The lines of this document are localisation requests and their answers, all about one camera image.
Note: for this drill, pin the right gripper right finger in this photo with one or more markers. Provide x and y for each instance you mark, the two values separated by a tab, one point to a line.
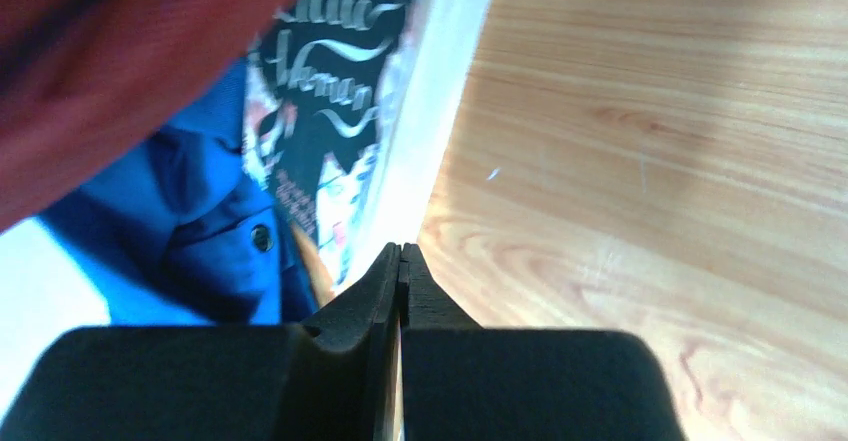
462	381

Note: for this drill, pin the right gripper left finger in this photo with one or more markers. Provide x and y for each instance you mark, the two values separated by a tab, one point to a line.
319	379

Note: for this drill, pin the little women book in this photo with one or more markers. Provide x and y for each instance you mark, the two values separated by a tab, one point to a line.
349	108

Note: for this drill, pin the red backpack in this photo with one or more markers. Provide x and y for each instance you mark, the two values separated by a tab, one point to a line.
85	81

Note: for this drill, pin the orange highlighter marker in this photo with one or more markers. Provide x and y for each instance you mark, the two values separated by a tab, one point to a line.
312	266

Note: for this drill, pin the blue shirt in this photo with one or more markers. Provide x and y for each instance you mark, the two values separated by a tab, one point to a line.
176	233

